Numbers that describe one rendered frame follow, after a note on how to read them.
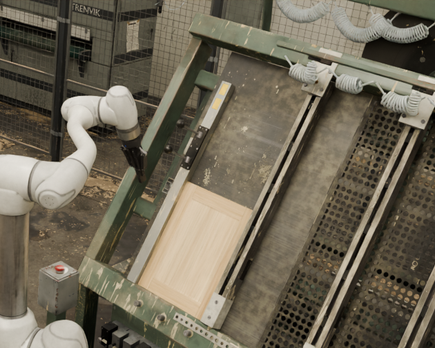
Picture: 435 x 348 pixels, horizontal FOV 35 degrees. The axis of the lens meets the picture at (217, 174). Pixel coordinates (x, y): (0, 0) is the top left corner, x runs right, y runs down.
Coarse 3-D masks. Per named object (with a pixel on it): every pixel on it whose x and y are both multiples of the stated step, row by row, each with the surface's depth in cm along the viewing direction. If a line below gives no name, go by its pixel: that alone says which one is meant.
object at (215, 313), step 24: (312, 72) 265; (312, 96) 276; (312, 120) 274; (288, 144) 274; (288, 168) 272; (264, 192) 273; (264, 216) 270; (240, 240) 271; (240, 264) 268; (216, 288) 270; (216, 312) 267
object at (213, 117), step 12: (228, 84) 299; (216, 96) 300; (228, 96) 299; (204, 120) 299; (216, 120) 299; (204, 144) 298; (180, 168) 297; (192, 168) 296; (180, 180) 296; (168, 192) 297; (180, 192) 295; (168, 204) 295; (168, 216) 294; (156, 228) 294; (156, 240) 293; (144, 252) 293; (144, 264) 292; (132, 276) 293
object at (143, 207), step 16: (208, 80) 314; (208, 96) 313; (192, 128) 312; (176, 160) 311; (416, 160) 260; (160, 192) 310; (144, 208) 309; (304, 288) 265; (320, 304) 261; (384, 336) 247; (400, 336) 244
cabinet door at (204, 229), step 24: (192, 192) 294; (192, 216) 291; (216, 216) 286; (240, 216) 280; (168, 240) 292; (192, 240) 287; (216, 240) 282; (168, 264) 289; (192, 264) 284; (216, 264) 279; (168, 288) 286; (192, 288) 281; (192, 312) 278
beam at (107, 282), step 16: (80, 272) 304; (96, 272) 300; (112, 272) 297; (96, 288) 298; (112, 288) 294; (128, 288) 291; (144, 288) 291; (128, 304) 288; (144, 304) 285; (160, 304) 282; (144, 320) 283; (160, 320) 279; (176, 336) 274; (192, 336) 271; (224, 336) 265
